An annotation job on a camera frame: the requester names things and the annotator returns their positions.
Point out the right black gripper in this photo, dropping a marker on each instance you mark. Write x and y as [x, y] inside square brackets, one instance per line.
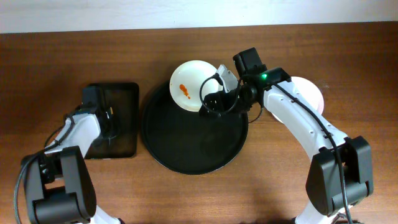
[208, 104]

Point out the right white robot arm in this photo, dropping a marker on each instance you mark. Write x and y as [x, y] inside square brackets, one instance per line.
[341, 170]

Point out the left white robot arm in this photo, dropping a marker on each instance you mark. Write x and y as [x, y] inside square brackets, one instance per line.
[56, 181]

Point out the pinkish white plate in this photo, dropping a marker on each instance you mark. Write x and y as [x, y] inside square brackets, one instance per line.
[310, 92]

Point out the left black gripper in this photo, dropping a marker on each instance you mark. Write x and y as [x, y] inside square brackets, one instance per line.
[109, 125]

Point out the round black serving tray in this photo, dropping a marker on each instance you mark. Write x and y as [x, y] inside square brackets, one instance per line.
[185, 142]

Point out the rectangular black tray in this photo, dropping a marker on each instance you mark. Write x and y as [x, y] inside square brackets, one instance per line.
[124, 100]

